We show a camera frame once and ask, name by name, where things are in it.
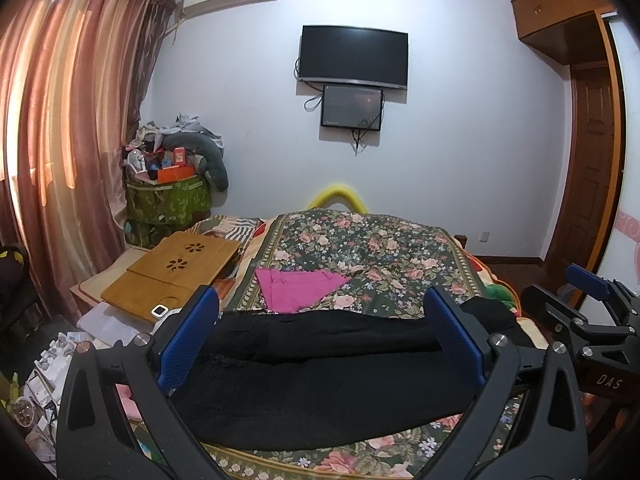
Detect wooden wardrobe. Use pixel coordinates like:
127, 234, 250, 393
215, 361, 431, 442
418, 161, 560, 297
512, 0, 624, 292

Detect large wall television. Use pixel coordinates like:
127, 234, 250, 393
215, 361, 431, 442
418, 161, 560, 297
298, 25, 409, 89

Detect pink folded cloth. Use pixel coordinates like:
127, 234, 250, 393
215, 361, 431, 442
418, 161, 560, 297
255, 269, 350, 314

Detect green plush toy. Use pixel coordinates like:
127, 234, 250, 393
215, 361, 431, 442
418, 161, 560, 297
485, 283, 521, 318

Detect striped cloth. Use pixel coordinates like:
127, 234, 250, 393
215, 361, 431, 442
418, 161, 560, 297
208, 216, 264, 244

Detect floral green bedspread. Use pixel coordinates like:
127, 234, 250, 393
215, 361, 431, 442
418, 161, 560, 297
207, 209, 486, 479

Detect bamboo lap desk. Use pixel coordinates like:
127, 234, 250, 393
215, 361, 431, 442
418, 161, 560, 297
101, 232, 240, 323

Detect yellow foam headboard arch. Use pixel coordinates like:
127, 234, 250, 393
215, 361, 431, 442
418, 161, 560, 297
308, 184, 369, 214

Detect small white device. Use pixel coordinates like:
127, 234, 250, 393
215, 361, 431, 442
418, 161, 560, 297
151, 304, 169, 320

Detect small wall monitor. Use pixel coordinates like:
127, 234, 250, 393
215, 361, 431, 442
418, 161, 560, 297
321, 84, 384, 131

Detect green fabric storage bin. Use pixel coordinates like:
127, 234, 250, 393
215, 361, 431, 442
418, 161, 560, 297
124, 176, 212, 248

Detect orange box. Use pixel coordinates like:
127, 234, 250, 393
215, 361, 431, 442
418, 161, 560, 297
156, 165, 196, 184

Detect pink striped curtain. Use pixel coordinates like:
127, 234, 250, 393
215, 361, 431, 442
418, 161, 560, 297
1, 0, 176, 321

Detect black pants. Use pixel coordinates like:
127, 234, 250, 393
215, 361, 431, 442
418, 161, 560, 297
170, 294, 535, 453

